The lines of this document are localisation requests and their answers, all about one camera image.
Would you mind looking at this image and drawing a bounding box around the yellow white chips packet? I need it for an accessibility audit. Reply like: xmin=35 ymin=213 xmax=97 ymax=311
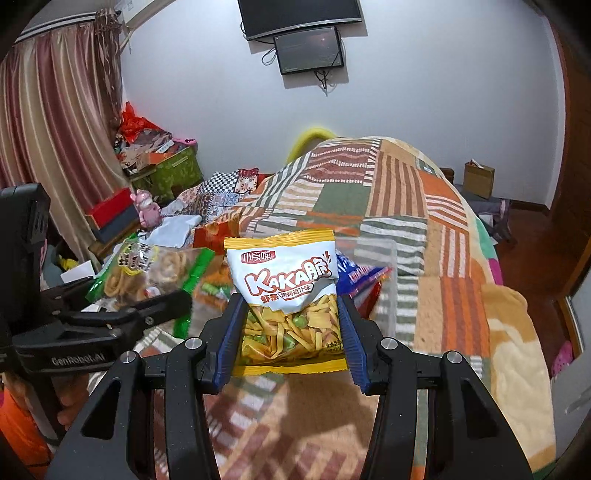
xmin=223 ymin=229 xmax=348 ymax=377

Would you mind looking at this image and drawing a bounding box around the wall-mounted television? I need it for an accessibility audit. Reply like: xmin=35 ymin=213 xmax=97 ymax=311
xmin=237 ymin=0 xmax=363 ymax=42

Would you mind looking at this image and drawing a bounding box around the red plastic bag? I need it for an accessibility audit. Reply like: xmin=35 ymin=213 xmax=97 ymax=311
xmin=120 ymin=102 xmax=163 ymax=140

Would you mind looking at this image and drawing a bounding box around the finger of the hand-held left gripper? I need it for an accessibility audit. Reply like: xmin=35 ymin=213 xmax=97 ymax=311
xmin=60 ymin=290 xmax=193 ymax=343
xmin=39 ymin=276 xmax=100 ymax=306

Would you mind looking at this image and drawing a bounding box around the small wall monitor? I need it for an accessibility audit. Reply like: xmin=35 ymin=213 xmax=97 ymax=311
xmin=273 ymin=26 xmax=345 ymax=76

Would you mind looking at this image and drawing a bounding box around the wooden door frame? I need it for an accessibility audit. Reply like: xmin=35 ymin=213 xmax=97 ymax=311
xmin=549 ymin=21 xmax=591 ymax=298

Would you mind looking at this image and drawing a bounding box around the pile of papers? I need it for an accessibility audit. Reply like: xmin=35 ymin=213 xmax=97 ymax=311
xmin=115 ymin=128 xmax=185 ymax=172

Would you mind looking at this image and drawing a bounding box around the white cloth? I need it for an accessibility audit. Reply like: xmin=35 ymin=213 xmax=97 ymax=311
xmin=137 ymin=215 xmax=202 ymax=260

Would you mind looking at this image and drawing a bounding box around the green cardboard box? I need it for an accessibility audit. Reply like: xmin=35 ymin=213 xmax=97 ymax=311
xmin=131 ymin=147 xmax=205 ymax=200

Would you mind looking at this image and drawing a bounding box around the striped pink curtain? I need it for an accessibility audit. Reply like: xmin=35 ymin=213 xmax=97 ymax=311
xmin=0 ymin=8 xmax=124 ymax=261

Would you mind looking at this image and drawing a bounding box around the blue snack packet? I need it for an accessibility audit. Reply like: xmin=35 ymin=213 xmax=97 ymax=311
xmin=336 ymin=252 xmax=394 ymax=297

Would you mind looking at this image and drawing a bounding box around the dark cloth pile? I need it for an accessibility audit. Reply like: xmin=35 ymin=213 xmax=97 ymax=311
xmin=475 ymin=196 xmax=516 ymax=244

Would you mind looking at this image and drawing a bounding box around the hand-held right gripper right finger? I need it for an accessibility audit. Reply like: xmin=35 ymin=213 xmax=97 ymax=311
xmin=338 ymin=294 xmax=535 ymax=480

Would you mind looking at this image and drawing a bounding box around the green ring snack packet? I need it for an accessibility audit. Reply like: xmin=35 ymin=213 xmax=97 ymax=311
xmin=85 ymin=234 xmax=216 ymax=339

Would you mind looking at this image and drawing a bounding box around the pink toy figure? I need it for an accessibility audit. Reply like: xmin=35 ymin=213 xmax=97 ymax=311
xmin=133 ymin=189 xmax=162 ymax=228

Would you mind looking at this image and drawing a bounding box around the patchwork striped blanket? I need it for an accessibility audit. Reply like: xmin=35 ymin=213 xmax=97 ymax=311
xmin=139 ymin=136 xmax=556 ymax=480

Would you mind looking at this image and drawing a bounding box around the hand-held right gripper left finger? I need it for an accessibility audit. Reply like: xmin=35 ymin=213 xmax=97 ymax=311
xmin=45 ymin=292 xmax=250 ymax=480

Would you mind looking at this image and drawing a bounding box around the brown paper bag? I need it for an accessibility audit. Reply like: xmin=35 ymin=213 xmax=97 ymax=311
xmin=463 ymin=159 xmax=496 ymax=199

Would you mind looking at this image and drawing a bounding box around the yellow hoop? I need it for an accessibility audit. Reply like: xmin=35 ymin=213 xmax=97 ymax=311
xmin=286 ymin=126 xmax=339 ymax=163

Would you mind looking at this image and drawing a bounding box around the red box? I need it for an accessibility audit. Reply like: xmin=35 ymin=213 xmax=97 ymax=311
xmin=87 ymin=188 xmax=140 ymax=230

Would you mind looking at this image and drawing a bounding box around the clear plastic container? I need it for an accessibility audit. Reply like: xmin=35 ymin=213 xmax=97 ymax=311
xmin=331 ymin=237 xmax=400 ymax=341

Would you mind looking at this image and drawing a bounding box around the checkered patchwork quilt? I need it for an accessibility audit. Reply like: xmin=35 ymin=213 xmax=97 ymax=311
xmin=174 ymin=168 xmax=274 ymax=228

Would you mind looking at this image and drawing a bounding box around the pile of mixed snack packets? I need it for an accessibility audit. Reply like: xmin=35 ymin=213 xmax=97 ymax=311
xmin=174 ymin=251 xmax=242 ymax=340

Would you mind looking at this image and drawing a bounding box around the pink slipper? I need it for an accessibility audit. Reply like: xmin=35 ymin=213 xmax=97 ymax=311
xmin=551 ymin=339 xmax=576 ymax=378

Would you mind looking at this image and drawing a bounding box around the person's left hand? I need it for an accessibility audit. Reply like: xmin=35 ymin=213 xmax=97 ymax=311
xmin=56 ymin=373 xmax=91 ymax=431

